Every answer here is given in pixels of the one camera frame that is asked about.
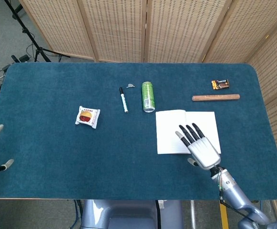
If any green drink can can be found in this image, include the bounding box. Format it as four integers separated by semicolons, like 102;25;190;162
141;81;156;113

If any black tripod stand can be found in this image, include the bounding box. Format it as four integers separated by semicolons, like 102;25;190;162
4;0;70;63

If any black white marker pen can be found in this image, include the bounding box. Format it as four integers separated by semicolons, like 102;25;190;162
119;87;129;114

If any white notebook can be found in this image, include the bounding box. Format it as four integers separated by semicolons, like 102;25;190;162
155;109;222;155

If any brown wooden rolling stick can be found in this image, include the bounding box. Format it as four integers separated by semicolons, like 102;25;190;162
192;94;241;102

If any black orange snack box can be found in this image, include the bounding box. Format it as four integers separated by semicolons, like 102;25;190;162
211;79;230;91

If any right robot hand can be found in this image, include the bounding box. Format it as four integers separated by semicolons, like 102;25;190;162
175;123;221;171

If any white burger snack packet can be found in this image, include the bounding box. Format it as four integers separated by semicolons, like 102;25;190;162
75;105;101;130

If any grey robot torso base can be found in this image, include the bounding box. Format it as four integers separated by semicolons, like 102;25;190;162
80;199;185;229

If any blue table mat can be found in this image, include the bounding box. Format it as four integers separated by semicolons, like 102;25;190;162
0;62;277;200

